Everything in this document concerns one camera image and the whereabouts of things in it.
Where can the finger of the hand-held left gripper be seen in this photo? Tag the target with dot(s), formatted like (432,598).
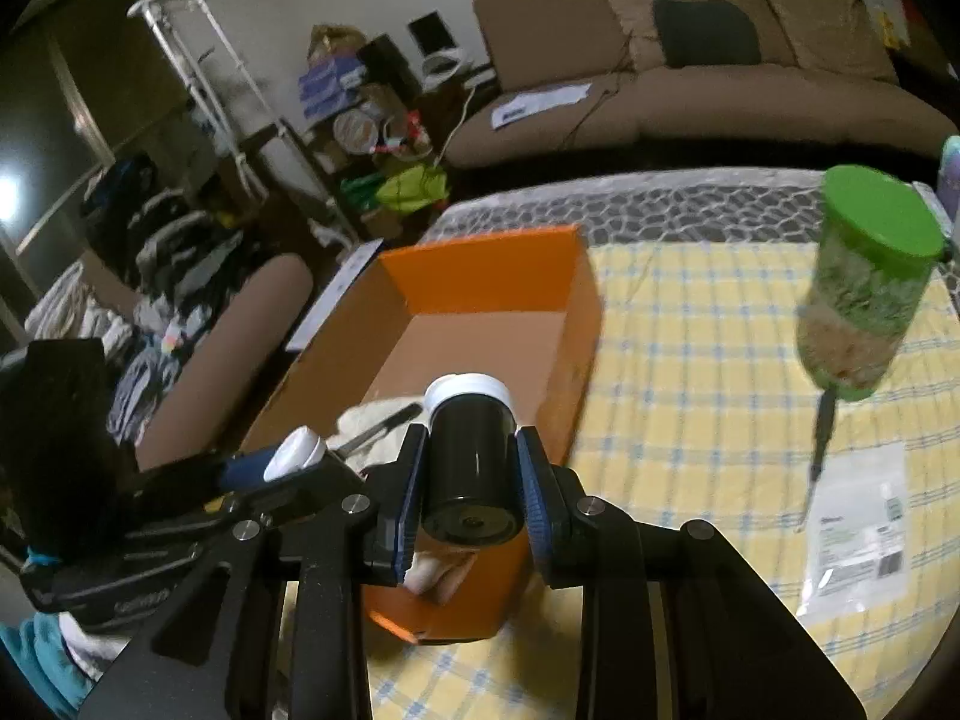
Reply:
(322,484)
(187,480)

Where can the black cushion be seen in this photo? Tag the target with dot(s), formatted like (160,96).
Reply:
(705,34)

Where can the black box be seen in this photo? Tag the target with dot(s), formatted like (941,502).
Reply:
(390,64)

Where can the white knitted cloth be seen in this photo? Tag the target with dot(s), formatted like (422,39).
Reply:
(367,420)

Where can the brown sofa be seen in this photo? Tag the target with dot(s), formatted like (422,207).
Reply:
(675,105)

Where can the brown bolster cushion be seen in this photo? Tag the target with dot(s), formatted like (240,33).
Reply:
(240,330)

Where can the purple bottle teal cap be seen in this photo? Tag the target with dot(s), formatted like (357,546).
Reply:
(952,172)

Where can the pile of clothes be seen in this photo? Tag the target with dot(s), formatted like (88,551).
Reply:
(172,240)

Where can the yellow green bag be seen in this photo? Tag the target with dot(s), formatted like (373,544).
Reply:
(409,191)

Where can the white small appliance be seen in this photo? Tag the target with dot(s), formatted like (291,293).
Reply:
(444,64)

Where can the clear plastic packet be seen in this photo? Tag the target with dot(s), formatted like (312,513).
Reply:
(855,540)

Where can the black screwdriver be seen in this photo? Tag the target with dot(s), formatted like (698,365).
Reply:
(823,435)

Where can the blue white carton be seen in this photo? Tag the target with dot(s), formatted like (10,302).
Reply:
(330,86)

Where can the white paper sheet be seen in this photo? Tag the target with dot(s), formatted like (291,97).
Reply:
(536,105)

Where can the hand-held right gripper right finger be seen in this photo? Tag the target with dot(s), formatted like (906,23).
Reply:
(532,510)

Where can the orange cardboard box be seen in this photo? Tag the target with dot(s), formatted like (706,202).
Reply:
(487,270)

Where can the round tin can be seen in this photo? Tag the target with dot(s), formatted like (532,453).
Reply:
(356,131)

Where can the green lidded clear jar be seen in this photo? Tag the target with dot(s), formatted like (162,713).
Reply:
(862,292)

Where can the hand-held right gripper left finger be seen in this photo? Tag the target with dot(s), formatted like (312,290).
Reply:
(405,510)

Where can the dark sliding door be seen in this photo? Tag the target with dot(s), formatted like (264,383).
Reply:
(75,90)

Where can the black jar white lid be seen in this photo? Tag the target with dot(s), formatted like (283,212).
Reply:
(469,457)

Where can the blue tube white cap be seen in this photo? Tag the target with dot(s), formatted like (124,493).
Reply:
(296,454)

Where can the white clothes rack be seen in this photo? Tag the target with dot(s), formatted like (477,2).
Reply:
(210,90)

